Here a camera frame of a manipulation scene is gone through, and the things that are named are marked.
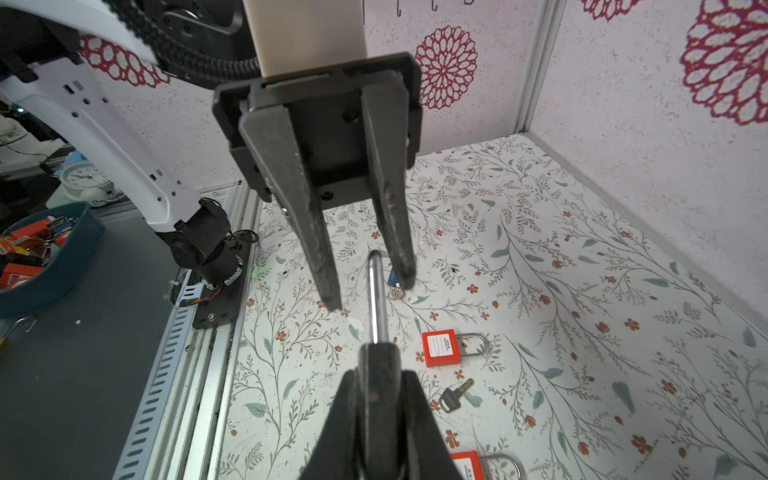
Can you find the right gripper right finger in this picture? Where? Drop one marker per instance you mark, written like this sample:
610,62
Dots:
424,456

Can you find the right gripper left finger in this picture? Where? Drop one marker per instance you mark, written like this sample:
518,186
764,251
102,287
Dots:
335,454

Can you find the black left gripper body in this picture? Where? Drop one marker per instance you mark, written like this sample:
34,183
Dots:
325,107

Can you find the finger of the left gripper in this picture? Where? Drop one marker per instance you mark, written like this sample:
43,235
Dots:
269,136
385,114

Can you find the red padlock with warning label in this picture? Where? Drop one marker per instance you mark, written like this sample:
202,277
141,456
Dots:
474,466

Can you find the black padlock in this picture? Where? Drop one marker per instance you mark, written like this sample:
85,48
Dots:
379,372

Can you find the red padlock with property label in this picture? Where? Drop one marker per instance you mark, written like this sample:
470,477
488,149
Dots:
448,348

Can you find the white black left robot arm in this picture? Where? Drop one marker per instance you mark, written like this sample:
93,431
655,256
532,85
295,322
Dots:
207,44

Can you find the dark key on table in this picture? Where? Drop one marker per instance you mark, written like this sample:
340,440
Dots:
450,399

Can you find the blue padlock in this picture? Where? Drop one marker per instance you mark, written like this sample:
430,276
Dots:
396,292

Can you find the white desk clock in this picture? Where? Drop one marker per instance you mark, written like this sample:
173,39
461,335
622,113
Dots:
86,183

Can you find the teal bin with items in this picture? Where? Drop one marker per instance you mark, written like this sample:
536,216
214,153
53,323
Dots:
44,255

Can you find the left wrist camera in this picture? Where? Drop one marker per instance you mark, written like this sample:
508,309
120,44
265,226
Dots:
296,35

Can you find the aluminium front rail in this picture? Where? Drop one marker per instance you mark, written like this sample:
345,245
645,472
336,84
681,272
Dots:
180,424

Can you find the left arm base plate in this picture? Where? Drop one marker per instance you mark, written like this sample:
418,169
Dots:
224,279

